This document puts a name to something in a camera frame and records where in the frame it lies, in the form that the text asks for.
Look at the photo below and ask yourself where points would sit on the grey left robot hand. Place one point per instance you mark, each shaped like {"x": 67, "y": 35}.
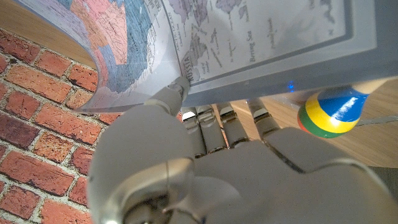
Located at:
{"x": 236, "y": 186}

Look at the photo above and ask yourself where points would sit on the colourful paper map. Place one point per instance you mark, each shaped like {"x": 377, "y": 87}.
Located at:
{"x": 248, "y": 31}

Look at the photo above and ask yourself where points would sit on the striped wooden maraca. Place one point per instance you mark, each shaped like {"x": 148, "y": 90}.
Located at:
{"x": 332, "y": 112}

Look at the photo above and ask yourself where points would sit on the grey tape outline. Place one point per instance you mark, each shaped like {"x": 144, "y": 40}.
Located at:
{"x": 379, "y": 120}

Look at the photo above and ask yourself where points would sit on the red brick print backdrop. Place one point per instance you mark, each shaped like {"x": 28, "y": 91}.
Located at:
{"x": 31, "y": 124}

